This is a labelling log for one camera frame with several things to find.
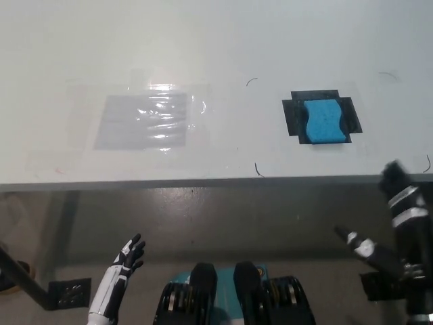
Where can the clear plastic film sheet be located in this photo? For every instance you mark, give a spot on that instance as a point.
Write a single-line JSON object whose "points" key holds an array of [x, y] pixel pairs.
{"points": [[199, 135]]}

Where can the grey tape patch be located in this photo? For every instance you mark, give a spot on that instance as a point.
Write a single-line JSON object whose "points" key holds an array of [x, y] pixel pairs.
{"points": [[121, 132]]}

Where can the black tape marked spot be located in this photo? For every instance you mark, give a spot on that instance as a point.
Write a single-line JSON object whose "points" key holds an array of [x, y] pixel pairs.
{"points": [[292, 116]]}

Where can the black metal stand bar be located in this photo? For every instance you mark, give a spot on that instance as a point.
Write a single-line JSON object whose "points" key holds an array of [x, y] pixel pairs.
{"points": [[25, 279]]}

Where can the blue soft sponge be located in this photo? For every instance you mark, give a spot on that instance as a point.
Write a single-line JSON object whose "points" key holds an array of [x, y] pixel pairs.
{"points": [[325, 122]]}

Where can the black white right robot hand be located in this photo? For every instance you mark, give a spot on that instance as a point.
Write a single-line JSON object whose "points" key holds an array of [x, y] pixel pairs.
{"points": [[406, 216]]}

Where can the round dark stand foot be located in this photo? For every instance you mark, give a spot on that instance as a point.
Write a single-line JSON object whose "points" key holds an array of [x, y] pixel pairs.
{"points": [[23, 267]]}

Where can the black teal robot body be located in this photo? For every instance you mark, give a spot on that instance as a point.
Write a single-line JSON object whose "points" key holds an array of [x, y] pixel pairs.
{"points": [[206, 294]]}

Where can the grey table leg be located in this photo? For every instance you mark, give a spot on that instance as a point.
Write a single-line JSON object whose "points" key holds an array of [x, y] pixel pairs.
{"points": [[64, 230]]}

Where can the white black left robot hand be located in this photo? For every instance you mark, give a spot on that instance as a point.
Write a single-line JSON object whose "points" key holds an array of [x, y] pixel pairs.
{"points": [[111, 287]]}

